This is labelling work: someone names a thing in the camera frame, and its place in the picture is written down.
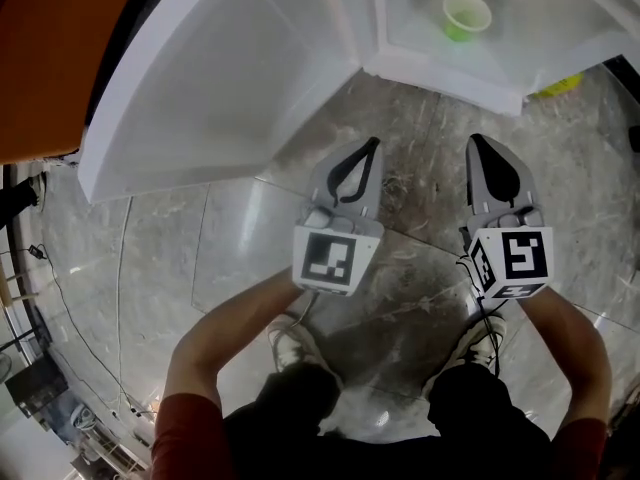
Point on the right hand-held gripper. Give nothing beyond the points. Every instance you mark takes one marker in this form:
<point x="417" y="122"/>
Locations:
<point x="520" y="258"/>

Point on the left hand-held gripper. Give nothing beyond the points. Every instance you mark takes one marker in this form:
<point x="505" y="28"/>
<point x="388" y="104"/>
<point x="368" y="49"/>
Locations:
<point x="327" y="260"/>

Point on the white water dispenser cabinet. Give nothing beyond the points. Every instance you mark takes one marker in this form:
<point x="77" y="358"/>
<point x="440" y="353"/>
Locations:
<point x="225" y="68"/>

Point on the green cup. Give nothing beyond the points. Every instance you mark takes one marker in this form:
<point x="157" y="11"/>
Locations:
<point x="465" y="15"/>

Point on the person's left forearm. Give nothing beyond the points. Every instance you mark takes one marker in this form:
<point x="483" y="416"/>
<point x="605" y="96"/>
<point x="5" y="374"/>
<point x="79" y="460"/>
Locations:
<point x="225" y="333"/>

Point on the person's right forearm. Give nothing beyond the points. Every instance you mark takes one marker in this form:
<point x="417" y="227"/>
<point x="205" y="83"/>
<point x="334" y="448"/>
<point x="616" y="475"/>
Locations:
<point x="575" y="348"/>

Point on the yellow-green bottle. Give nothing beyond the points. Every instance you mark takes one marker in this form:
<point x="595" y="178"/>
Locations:
<point x="557" y="86"/>

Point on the black bottle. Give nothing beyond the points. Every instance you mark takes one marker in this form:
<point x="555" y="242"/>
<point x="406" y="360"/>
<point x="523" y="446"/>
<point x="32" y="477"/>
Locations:
<point x="635" y="138"/>

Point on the person's right shoe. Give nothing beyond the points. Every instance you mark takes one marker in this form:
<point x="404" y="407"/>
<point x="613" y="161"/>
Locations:
<point x="475" y="343"/>

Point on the person's shoe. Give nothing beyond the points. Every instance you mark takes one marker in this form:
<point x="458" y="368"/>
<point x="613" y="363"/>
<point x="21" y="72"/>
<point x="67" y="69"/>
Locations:
<point x="475" y="343"/>
<point x="295" y="348"/>

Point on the person's left shoe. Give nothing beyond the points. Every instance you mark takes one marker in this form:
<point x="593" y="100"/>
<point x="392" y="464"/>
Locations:
<point x="295" y="348"/>

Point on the person's black trousers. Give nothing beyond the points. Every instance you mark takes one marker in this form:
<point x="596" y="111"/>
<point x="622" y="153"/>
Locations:
<point x="475" y="428"/>

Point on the black power adapter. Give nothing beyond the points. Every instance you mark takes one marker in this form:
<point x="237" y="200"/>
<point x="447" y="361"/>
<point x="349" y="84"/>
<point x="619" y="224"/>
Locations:
<point x="36" y="251"/>

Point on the orange sofa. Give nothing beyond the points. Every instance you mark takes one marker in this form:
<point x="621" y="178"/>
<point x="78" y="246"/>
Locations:
<point x="50" y="58"/>

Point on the black box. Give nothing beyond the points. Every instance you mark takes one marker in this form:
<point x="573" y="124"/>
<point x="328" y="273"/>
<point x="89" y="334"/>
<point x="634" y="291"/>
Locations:
<point x="37" y="388"/>

